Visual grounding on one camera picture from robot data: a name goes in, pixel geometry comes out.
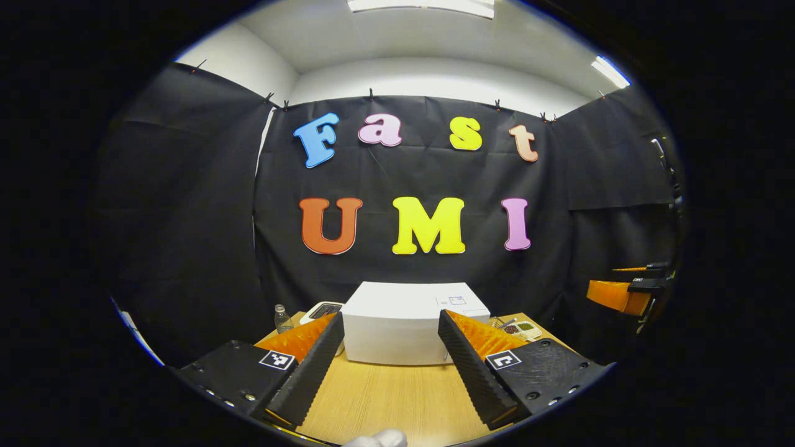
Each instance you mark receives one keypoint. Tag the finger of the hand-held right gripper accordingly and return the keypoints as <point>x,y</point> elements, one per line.
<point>649,267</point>
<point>615,296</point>

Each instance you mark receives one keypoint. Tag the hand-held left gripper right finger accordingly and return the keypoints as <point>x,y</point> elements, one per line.
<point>472,372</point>

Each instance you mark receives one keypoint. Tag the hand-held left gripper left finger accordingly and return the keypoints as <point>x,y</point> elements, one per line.
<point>310,372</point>

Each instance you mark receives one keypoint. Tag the white microwave oven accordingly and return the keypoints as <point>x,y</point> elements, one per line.
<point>397,316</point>

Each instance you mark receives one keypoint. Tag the clear water bottle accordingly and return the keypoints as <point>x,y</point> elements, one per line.
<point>283,321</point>

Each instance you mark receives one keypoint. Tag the white toaster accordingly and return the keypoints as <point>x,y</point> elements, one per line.
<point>317,308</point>

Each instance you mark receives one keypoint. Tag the white divided dish of grains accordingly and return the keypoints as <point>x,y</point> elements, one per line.
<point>528,331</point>

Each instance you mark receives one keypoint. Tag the small ceiling light panel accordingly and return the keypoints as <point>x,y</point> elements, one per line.
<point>610,71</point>

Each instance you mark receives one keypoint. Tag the computer monitor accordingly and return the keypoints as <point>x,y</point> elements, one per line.
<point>133,329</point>

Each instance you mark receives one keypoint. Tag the black backdrop cloth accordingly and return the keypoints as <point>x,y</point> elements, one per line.
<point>404,180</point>

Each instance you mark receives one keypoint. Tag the long ceiling light panel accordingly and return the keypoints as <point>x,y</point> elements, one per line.
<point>422,6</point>

